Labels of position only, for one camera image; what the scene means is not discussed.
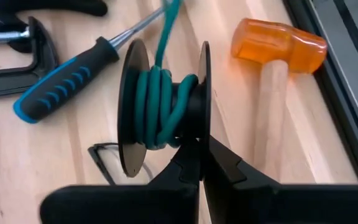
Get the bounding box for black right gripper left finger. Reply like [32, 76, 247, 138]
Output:
[39, 139, 202, 224]

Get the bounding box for teal wire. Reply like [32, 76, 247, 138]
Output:
[134, 0, 199, 151]

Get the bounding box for clear safety glasses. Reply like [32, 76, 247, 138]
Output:
[87, 142, 155, 186]

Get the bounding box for black and grey work glove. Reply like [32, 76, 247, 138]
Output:
[0, 0, 109, 32]

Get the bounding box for black and blue screwdriver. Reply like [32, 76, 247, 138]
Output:
[12, 5, 167, 124]

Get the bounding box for black C-clamp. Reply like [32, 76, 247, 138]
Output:
[0, 16, 60, 99]

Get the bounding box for black wire spool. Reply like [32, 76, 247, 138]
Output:
[117, 38, 213, 179]

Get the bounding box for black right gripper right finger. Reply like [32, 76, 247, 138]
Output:
[203, 135, 358, 224]

